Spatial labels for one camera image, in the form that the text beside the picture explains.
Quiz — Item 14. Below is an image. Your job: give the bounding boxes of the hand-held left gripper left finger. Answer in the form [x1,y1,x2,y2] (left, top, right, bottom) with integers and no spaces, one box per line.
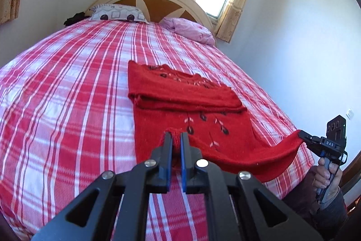
[31,132,173,241]

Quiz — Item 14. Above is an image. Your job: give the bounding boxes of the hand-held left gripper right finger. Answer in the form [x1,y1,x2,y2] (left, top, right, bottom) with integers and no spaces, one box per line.
[180,132,325,241]

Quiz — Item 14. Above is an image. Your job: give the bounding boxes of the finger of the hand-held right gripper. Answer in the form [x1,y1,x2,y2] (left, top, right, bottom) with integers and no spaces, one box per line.
[303,139,321,152]
[298,130,321,143]

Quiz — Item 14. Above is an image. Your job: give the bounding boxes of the red embroidered sweater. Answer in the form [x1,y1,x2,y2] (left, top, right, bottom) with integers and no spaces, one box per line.
[127,60,304,183]

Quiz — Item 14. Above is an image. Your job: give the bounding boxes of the person's right forearm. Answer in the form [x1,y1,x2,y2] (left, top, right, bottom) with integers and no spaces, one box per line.
[318,185,349,234]

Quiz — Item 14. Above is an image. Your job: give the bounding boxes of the person's right hand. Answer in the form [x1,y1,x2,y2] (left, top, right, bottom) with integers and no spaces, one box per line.
[313,163,343,194]

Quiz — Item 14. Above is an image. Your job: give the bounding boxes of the brown wooden furniture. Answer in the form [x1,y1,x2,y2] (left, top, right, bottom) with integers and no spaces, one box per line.
[340,152,361,214]

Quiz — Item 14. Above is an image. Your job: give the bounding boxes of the person's dark clothing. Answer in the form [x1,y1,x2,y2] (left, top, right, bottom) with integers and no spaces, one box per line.
[282,166,322,230]

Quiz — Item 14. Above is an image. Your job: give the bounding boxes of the bed with red checked sheet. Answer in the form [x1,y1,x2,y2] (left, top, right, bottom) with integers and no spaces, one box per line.
[0,18,316,241]

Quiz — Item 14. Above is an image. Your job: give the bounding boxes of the pink floral pillow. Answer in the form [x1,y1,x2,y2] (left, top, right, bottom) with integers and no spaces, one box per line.
[160,17,216,47]

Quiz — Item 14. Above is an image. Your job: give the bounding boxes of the white patterned pillow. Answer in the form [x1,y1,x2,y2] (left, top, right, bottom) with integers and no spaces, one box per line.
[89,3,150,23]

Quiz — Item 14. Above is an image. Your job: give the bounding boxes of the dark cloth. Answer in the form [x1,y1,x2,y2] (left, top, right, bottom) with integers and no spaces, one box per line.
[63,12,86,27]

